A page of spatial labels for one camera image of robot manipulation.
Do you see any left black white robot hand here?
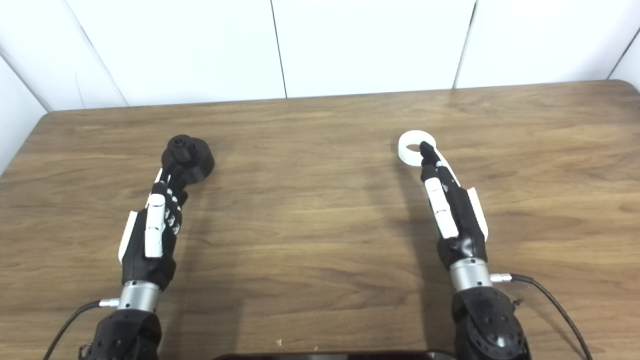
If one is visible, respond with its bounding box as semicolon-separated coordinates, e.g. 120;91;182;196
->
118;167;190;291

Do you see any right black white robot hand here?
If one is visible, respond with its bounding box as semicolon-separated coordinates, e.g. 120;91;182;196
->
419;141;490;271

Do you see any white toothed ring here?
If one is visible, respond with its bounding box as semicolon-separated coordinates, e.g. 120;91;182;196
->
397;130;437;167

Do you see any round black plastic part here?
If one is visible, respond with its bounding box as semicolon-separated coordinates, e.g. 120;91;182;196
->
161;134;216;185

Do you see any dark glossy robot chest edge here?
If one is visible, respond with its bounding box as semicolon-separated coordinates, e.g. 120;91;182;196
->
212;350;456;360

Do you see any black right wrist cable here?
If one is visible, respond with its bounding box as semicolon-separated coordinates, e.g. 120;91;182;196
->
490;273;593;360

